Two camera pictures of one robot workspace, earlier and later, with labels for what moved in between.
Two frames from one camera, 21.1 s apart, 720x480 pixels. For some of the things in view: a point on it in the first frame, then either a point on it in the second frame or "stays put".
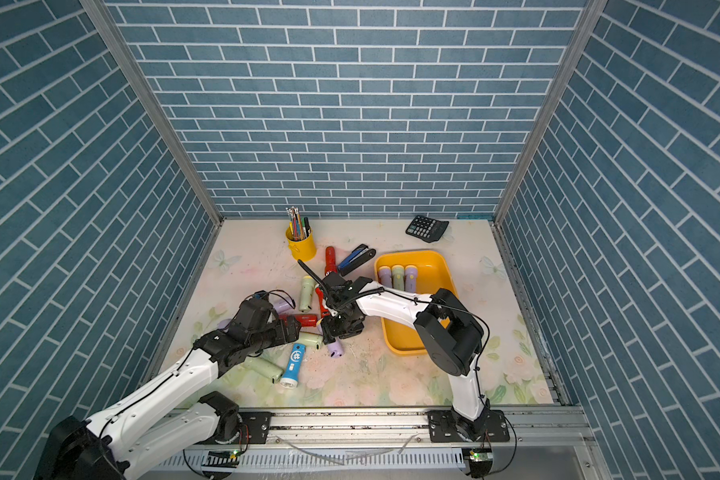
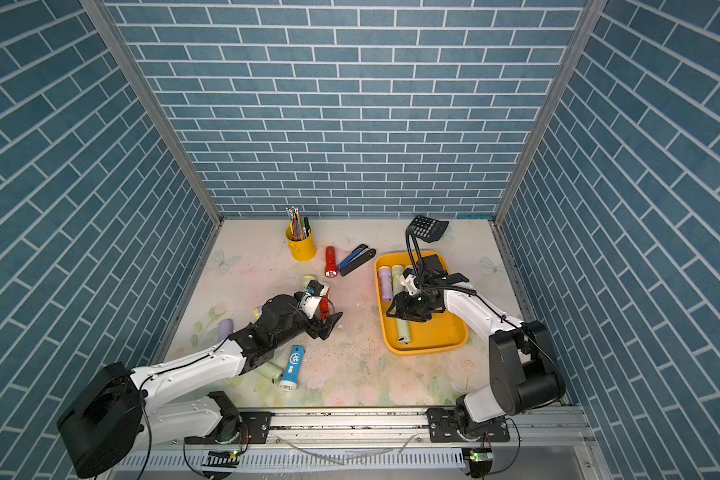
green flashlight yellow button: (398, 272) stays put
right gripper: (330, 331) -> (404, 309)
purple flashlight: (385, 276) stays put
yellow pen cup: (304, 249) stays put
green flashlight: (310, 339) -> (403, 331)
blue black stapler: (358, 255) stays put
